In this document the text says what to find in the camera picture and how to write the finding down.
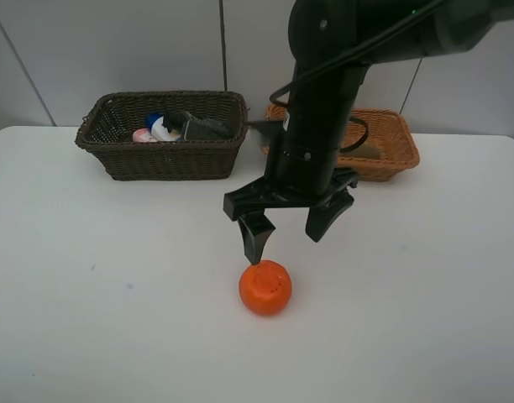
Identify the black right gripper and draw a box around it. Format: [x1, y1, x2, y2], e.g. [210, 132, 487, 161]
[223, 168, 359, 264]

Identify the orange fruit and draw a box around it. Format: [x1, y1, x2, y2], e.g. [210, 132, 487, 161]
[239, 260, 292, 317]

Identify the dark green black-capped bottle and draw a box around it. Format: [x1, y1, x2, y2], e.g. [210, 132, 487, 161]
[162, 111, 234, 141]

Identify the white blue-capped shampoo bottle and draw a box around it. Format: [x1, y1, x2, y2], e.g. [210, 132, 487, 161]
[145, 113, 182, 142]

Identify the pink white-capped bottle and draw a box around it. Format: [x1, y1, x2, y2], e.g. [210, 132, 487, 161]
[132, 128, 157, 143]

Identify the brown kiwi fruit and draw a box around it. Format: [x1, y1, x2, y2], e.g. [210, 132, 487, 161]
[355, 144, 382, 160]

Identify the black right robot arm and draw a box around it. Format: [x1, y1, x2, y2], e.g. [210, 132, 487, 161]
[223, 1, 514, 264]

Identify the orange wicker basket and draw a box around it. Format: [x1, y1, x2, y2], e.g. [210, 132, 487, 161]
[263, 104, 421, 182]

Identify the dark brown wicker basket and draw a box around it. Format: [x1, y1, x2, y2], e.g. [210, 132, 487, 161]
[75, 91, 248, 181]

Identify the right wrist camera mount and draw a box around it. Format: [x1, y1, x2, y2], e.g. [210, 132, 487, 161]
[244, 120, 285, 148]

